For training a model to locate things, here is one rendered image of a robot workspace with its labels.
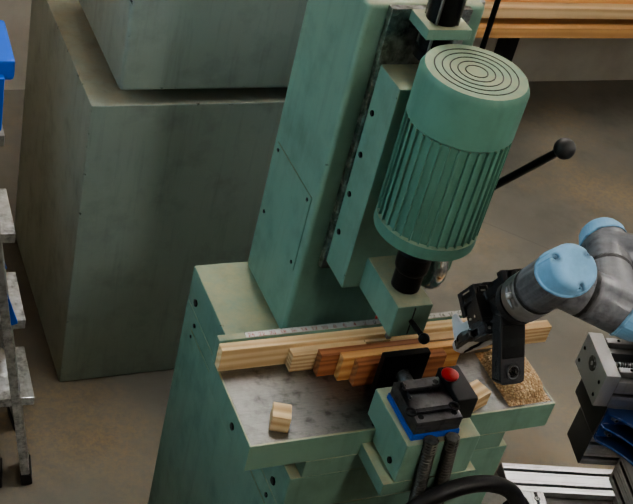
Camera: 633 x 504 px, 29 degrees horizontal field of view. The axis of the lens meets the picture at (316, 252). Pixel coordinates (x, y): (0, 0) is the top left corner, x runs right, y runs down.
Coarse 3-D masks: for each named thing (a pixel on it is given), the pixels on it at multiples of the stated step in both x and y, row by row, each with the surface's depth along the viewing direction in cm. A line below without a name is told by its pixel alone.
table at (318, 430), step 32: (224, 384) 207; (256, 384) 208; (288, 384) 210; (320, 384) 212; (224, 416) 207; (256, 416) 202; (320, 416) 205; (352, 416) 207; (480, 416) 215; (512, 416) 218; (544, 416) 222; (256, 448) 197; (288, 448) 200; (320, 448) 204; (352, 448) 207; (384, 480) 201
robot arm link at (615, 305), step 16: (608, 256) 179; (608, 272) 176; (624, 272) 176; (608, 288) 172; (624, 288) 173; (592, 304) 171; (608, 304) 171; (624, 304) 172; (592, 320) 173; (608, 320) 172; (624, 320) 172; (624, 336) 174
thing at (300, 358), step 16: (544, 320) 233; (400, 336) 220; (416, 336) 221; (432, 336) 222; (448, 336) 223; (528, 336) 231; (544, 336) 233; (288, 352) 212; (304, 352) 211; (288, 368) 212; (304, 368) 213
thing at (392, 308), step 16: (384, 256) 216; (368, 272) 215; (384, 272) 212; (368, 288) 215; (384, 288) 210; (384, 304) 210; (400, 304) 206; (416, 304) 207; (432, 304) 208; (384, 320) 211; (400, 320) 208; (416, 320) 209
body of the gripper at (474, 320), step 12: (504, 276) 183; (468, 288) 188; (480, 288) 188; (492, 288) 185; (468, 300) 189; (480, 300) 187; (492, 300) 186; (468, 312) 190; (480, 312) 186; (492, 312) 187; (504, 312) 180; (468, 324) 191; (480, 324) 187; (492, 324) 186; (516, 324) 181; (480, 336) 187
